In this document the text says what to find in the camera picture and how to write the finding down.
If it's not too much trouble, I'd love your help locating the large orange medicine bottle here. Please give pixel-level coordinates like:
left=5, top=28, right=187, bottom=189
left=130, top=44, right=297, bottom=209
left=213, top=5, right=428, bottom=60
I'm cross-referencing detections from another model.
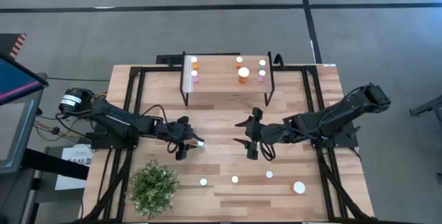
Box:
left=237, top=66, right=251, bottom=85
left=289, top=180, right=307, bottom=195

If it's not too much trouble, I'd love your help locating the black flat bar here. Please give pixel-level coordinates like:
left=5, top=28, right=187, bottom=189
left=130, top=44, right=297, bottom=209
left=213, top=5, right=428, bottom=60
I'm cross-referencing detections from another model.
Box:
left=21, top=147, right=90, bottom=180

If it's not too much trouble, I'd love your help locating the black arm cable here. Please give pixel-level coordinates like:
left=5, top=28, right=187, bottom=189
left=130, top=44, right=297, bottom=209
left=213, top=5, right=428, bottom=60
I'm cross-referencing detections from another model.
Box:
left=258, top=141, right=277, bottom=162
left=137, top=104, right=179, bottom=154

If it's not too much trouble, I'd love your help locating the black orange striped floor mat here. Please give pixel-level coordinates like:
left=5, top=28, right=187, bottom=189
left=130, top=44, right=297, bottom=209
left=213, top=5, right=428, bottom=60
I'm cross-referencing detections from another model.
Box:
left=0, top=32, right=28, bottom=60

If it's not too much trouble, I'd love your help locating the monitor with blue screen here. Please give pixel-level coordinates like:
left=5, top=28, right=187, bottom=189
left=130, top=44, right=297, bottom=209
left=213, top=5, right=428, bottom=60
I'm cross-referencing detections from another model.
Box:
left=0, top=53, right=49, bottom=106

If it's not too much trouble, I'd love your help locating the black metal table frame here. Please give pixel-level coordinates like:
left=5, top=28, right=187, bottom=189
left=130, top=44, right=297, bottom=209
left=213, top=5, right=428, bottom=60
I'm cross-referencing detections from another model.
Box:
left=70, top=64, right=379, bottom=224

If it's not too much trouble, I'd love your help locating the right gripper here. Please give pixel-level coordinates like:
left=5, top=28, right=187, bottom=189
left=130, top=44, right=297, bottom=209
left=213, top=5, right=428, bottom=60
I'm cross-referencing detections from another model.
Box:
left=233, top=107, right=289, bottom=161

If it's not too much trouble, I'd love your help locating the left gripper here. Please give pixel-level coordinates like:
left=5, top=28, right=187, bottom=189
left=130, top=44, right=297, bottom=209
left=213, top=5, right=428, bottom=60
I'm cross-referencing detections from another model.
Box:
left=155, top=115, right=205, bottom=161

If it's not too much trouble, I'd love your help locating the wooden shelf with black legs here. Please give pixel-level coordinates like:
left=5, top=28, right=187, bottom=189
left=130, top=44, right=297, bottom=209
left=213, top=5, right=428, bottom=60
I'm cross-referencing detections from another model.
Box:
left=179, top=50, right=276, bottom=107

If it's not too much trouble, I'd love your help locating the gray workstation stand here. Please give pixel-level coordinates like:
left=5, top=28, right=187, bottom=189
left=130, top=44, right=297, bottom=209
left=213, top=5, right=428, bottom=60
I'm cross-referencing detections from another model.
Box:
left=0, top=94, right=44, bottom=175

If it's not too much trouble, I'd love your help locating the black stand leg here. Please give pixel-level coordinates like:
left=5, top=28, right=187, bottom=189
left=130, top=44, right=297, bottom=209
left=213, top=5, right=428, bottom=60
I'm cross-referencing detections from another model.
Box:
left=409, top=94, right=442, bottom=118

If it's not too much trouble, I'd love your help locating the yellow and black cable bundle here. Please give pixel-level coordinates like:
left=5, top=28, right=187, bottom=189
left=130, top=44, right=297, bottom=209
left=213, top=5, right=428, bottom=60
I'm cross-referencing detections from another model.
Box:
left=32, top=91, right=108, bottom=142

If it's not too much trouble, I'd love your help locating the white printed paper sheet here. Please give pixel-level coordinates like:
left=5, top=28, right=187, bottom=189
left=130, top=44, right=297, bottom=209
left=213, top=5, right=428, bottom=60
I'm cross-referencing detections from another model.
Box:
left=54, top=143, right=94, bottom=191

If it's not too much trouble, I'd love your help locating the green artificial potted plant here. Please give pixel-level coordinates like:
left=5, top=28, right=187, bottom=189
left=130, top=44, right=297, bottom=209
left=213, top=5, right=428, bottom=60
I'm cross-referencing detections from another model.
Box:
left=124, top=158, right=181, bottom=220

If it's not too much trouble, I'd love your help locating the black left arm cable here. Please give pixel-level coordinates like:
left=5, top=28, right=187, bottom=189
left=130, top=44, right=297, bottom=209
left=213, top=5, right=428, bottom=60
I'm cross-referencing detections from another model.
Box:
left=137, top=104, right=179, bottom=154

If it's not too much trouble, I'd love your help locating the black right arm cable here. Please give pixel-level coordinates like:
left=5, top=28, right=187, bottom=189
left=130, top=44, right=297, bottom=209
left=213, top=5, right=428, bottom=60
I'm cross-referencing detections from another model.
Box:
left=258, top=141, right=277, bottom=162

